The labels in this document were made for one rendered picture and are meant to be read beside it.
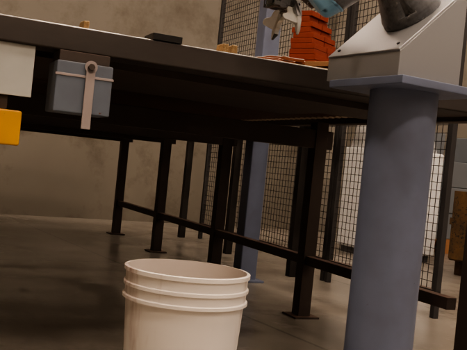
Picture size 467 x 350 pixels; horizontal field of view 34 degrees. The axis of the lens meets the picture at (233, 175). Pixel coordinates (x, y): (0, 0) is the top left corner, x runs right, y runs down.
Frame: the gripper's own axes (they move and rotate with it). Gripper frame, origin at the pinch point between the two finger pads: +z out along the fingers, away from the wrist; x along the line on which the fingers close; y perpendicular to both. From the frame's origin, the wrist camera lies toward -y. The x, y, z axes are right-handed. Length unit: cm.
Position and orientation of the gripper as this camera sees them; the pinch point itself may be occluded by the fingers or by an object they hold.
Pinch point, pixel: (286, 38)
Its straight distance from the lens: 235.4
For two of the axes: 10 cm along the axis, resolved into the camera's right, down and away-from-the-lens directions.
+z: -1.0, 9.9, 0.1
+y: -8.9, -0.8, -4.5
